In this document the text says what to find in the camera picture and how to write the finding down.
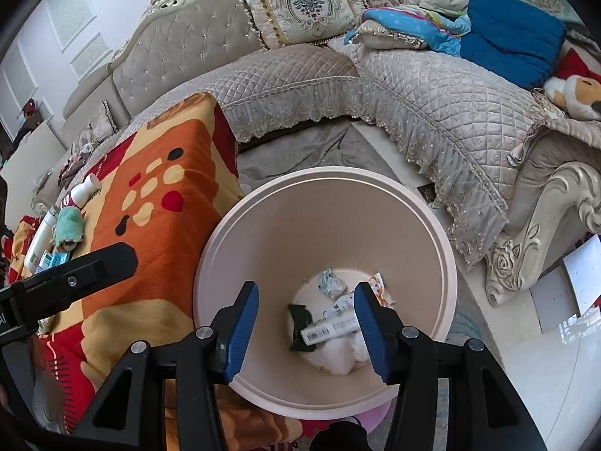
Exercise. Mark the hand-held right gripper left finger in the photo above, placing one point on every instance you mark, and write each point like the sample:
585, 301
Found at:
242, 333

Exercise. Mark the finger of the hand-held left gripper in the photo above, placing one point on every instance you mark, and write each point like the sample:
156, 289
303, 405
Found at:
80, 275

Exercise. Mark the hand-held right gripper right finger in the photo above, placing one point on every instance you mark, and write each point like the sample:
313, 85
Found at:
373, 333

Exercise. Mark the blue packet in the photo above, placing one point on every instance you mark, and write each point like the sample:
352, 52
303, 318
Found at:
62, 258
47, 260

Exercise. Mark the white barcode box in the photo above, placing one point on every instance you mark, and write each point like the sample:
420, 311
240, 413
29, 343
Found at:
328, 326

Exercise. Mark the green towel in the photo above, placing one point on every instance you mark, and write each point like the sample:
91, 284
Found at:
69, 225

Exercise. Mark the dark green packet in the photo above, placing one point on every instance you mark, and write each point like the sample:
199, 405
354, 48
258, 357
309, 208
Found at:
298, 324

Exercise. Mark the pale teal wrapper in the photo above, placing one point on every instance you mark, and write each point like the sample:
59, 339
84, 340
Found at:
331, 282

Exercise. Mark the beige plastic bin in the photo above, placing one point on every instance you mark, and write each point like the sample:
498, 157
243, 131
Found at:
328, 225

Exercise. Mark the white thermos bottle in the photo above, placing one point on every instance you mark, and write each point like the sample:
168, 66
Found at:
40, 244

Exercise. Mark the red patterned cloth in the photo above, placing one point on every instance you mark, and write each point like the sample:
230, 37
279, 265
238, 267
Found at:
21, 235

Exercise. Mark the orange red printed blanket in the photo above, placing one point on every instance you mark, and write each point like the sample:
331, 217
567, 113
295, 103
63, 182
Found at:
150, 253

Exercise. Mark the white bottle pink label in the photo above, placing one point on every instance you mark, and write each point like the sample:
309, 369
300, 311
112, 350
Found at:
82, 192

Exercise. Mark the pink cloth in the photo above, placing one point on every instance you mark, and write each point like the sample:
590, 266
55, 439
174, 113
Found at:
371, 420

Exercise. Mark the pile of clothes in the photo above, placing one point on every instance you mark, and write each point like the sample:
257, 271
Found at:
75, 167

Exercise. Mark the dark cloth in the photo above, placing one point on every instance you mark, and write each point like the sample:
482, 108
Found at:
338, 439

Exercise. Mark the white board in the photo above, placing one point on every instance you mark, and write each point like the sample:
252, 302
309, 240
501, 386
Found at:
28, 159

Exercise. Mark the small ornate fringed cushion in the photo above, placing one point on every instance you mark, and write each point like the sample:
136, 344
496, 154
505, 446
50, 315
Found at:
101, 122

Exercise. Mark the dark red garment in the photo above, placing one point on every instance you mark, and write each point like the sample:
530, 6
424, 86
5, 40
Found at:
29, 112

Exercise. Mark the grey flat board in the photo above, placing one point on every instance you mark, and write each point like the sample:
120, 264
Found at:
554, 303

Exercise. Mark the white paper sheet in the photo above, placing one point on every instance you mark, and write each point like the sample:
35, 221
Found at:
584, 272

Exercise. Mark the grey quilted sofa cover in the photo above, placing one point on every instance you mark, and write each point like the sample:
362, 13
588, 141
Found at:
281, 75
446, 103

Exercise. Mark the grey tufted sofa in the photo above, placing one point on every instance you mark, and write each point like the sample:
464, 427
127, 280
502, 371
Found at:
188, 56

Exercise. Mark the grey frilled pillow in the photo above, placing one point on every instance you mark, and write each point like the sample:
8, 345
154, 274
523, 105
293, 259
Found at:
385, 40

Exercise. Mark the colourful dotted blanket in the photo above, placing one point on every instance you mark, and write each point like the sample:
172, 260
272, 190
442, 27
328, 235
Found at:
408, 21

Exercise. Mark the plush toy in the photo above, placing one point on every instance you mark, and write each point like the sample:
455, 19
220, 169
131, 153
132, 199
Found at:
575, 91

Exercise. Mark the blue padded cushion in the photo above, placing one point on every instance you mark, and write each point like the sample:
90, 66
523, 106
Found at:
512, 37

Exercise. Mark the large ornate embroidered cushion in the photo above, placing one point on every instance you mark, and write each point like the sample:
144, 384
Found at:
305, 2

